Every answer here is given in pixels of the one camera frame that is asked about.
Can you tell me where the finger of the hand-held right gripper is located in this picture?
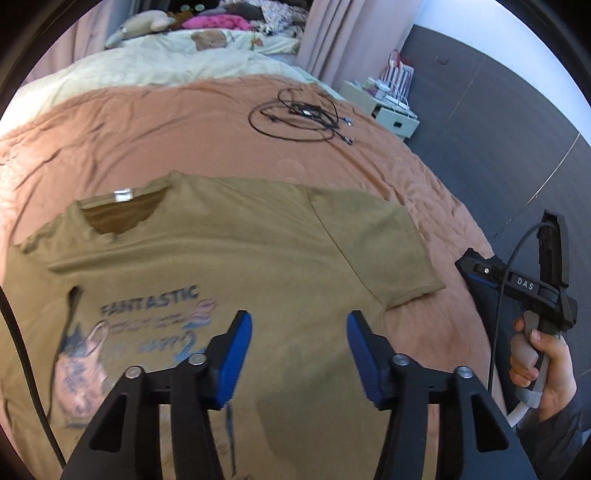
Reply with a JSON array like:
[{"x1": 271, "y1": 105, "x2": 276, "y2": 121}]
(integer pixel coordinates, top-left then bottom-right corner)
[{"x1": 455, "y1": 248, "x2": 506, "y2": 291}]

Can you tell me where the striped gift bag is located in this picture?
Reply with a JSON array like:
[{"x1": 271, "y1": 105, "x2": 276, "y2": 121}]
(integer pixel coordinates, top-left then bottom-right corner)
[{"x1": 381, "y1": 50, "x2": 414, "y2": 100}]

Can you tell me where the orange-brown blanket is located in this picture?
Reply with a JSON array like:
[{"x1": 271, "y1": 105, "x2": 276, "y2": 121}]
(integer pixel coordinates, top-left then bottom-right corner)
[{"x1": 0, "y1": 76, "x2": 509, "y2": 416}]

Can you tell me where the cream duvet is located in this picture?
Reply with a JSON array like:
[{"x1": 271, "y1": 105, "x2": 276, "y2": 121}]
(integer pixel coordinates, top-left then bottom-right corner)
[{"x1": 14, "y1": 46, "x2": 345, "y2": 116}]

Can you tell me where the person's right hand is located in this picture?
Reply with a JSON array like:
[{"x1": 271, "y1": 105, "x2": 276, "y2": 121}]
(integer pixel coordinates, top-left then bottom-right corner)
[{"x1": 509, "y1": 318, "x2": 578, "y2": 422}]

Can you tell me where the thick black cable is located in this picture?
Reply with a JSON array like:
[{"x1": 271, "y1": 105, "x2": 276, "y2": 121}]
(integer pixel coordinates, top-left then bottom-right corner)
[{"x1": 0, "y1": 286, "x2": 68, "y2": 467}]

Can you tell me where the black coiled cable bundle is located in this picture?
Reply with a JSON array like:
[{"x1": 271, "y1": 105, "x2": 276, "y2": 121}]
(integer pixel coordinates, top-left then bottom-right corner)
[{"x1": 248, "y1": 88, "x2": 356, "y2": 146}]

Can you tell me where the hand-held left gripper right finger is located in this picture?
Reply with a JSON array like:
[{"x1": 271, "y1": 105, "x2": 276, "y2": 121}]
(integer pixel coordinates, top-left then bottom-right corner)
[{"x1": 346, "y1": 310, "x2": 539, "y2": 480}]

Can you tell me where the beige plush toy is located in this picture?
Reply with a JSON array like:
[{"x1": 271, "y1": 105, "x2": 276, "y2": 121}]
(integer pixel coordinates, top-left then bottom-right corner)
[{"x1": 105, "y1": 11, "x2": 178, "y2": 49}]

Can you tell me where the olive printed t-shirt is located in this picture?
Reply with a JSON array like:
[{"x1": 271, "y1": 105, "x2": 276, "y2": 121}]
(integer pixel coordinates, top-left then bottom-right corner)
[{"x1": 0, "y1": 170, "x2": 446, "y2": 480}]

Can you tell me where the pink garment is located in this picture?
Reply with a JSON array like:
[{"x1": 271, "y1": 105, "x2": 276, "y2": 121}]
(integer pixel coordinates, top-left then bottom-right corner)
[{"x1": 182, "y1": 14, "x2": 254, "y2": 32}]

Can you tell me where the pink curtain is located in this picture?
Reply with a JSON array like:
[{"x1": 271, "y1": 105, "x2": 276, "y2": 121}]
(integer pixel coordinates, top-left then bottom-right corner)
[{"x1": 295, "y1": 0, "x2": 419, "y2": 88}]

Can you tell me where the white bedside cabinet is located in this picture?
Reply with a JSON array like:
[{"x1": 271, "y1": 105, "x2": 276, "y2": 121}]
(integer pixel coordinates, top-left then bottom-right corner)
[{"x1": 339, "y1": 79, "x2": 421, "y2": 141}]

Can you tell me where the floral clothing heap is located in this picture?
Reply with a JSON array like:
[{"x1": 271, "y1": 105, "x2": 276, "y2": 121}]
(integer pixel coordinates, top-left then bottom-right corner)
[{"x1": 221, "y1": 0, "x2": 311, "y2": 25}]

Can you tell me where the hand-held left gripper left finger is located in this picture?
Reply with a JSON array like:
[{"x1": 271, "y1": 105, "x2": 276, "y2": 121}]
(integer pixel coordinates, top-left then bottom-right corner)
[{"x1": 60, "y1": 310, "x2": 254, "y2": 480}]

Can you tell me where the cream bear print pillow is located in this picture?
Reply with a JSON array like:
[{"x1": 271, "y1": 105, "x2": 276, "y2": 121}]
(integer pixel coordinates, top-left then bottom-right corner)
[{"x1": 124, "y1": 28, "x2": 301, "y2": 56}]

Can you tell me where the person's right forearm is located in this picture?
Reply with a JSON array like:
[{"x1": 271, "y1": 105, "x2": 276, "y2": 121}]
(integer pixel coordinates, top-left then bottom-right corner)
[{"x1": 515, "y1": 392, "x2": 591, "y2": 480}]

